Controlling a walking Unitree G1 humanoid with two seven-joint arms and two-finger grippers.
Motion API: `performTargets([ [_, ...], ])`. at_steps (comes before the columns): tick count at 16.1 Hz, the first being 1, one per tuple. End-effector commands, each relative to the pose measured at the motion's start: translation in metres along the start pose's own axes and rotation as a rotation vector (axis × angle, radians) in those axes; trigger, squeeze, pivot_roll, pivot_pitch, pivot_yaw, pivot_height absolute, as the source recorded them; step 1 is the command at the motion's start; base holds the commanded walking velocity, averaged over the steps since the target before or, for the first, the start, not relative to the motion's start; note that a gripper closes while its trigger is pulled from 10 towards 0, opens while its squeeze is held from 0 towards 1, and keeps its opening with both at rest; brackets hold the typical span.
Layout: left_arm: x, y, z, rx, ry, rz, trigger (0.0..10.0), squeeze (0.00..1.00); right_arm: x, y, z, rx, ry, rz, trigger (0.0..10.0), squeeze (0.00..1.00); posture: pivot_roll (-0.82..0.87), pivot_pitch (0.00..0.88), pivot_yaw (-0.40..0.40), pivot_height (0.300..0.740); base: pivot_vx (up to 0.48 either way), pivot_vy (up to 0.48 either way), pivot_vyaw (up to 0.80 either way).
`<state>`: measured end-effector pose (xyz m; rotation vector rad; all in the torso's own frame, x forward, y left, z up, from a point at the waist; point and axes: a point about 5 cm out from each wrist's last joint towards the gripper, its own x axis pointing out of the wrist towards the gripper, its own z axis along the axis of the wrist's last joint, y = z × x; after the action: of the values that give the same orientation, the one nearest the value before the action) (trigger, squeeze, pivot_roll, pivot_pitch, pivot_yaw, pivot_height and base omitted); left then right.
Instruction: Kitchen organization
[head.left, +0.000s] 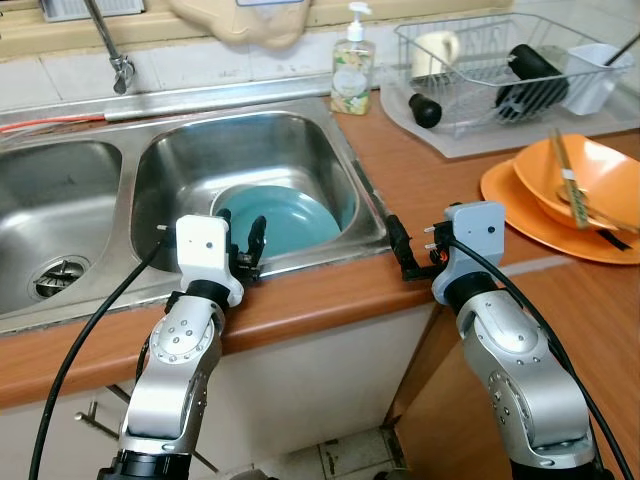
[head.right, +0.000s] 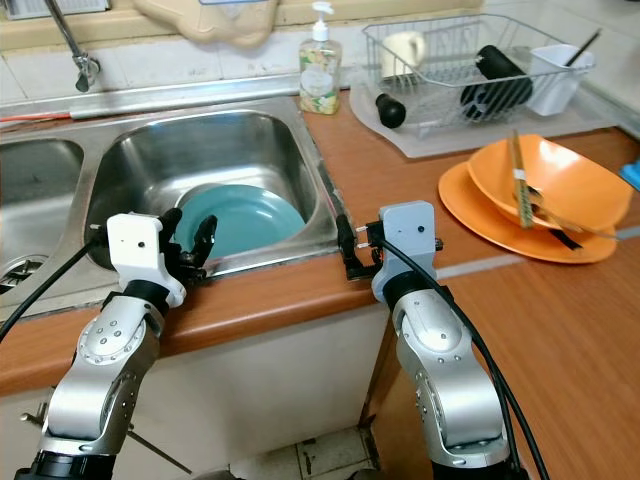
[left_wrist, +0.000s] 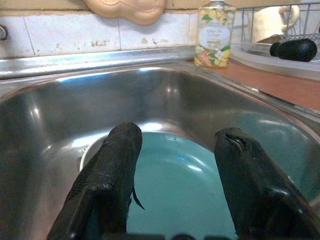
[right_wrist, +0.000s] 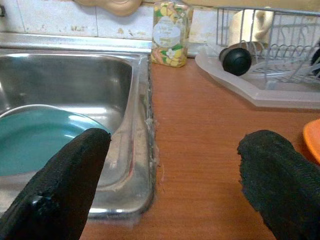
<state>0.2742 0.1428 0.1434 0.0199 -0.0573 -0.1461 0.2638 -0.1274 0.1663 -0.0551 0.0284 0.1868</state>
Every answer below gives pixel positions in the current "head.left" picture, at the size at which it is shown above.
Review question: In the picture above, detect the white ribbed tray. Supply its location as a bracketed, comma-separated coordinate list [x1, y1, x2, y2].
[40, 0, 147, 22]

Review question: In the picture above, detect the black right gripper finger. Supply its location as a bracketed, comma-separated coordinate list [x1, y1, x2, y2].
[385, 214, 412, 264]

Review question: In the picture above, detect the small black knob lid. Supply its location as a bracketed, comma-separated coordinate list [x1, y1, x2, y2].
[407, 91, 444, 130]

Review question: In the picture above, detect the white plastic utensil holder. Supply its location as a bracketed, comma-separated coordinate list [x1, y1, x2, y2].
[561, 44, 632, 118]

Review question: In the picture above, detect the black cylindrical bottle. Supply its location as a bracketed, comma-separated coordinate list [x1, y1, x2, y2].
[496, 44, 570, 122]

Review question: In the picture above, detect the metal spoon patterned handle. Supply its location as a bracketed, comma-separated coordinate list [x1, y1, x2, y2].
[566, 190, 640, 235]

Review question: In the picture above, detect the thin red cord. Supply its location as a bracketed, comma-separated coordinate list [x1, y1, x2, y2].
[0, 113, 107, 133]

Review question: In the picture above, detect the thin black utensil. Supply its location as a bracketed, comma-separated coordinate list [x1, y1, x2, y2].
[602, 34, 640, 70]

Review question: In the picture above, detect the teal round plate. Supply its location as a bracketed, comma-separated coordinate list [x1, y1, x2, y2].
[213, 185, 347, 264]

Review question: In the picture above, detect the grey countertop joint strip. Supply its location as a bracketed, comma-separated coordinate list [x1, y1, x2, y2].
[498, 254, 573, 278]

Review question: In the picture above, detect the grey dish rack drain tray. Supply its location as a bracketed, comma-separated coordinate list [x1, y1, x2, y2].
[380, 84, 640, 161]

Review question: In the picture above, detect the black handled kitchen knife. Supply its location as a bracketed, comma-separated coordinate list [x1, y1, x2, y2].
[597, 227, 634, 252]

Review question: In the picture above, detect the chrome sink faucet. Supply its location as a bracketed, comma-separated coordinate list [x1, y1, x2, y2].
[84, 0, 137, 96]

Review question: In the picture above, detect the orange bowl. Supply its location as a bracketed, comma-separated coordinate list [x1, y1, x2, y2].
[512, 135, 640, 234]

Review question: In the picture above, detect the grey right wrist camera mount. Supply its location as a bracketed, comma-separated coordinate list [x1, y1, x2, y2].
[431, 201, 508, 307]

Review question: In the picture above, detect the beige plastic board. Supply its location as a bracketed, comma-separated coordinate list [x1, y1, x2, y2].
[167, 0, 312, 50]

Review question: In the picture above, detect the metal cabinet handle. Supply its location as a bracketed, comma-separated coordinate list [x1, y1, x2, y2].
[74, 384, 217, 473]

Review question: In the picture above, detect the orange round plate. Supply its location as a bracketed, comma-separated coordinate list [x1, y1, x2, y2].
[479, 159, 640, 267]

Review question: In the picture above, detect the white wire dish rack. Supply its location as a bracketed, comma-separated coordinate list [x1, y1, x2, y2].
[394, 12, 634, 137]

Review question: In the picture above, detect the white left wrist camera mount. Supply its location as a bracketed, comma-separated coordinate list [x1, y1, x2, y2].
[175, 212, 247, 307]

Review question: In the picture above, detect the clear pump soap bottle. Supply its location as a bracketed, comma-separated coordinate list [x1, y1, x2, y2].
[331, 2, 378, 117]

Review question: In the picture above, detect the stainless steel double sink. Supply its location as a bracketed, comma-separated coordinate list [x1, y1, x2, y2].
[0, 95, 393, 336]

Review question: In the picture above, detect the cream ceramic mug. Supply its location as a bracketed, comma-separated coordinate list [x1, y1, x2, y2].
[411, 30, 462, 81]

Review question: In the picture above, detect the white base cabinet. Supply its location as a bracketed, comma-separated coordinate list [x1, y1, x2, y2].
[0, 300, 442, 480]

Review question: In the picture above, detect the metal fork patterned handle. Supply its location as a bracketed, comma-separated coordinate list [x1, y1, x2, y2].
[551, 127, 591, 231]

